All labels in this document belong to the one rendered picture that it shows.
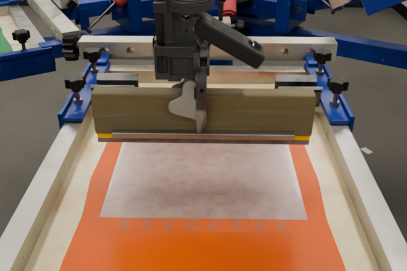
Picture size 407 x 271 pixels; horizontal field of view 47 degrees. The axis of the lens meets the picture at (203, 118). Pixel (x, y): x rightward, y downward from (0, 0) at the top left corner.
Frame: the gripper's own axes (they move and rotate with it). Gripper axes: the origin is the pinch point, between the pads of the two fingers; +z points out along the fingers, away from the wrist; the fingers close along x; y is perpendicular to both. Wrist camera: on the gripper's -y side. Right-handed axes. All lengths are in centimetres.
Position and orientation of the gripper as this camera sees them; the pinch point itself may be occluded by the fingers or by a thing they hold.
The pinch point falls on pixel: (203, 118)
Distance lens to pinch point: 76.4
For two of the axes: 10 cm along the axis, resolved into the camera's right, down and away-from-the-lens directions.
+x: -0.2, 5.0, -8.7
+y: -10.0, -0.1, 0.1
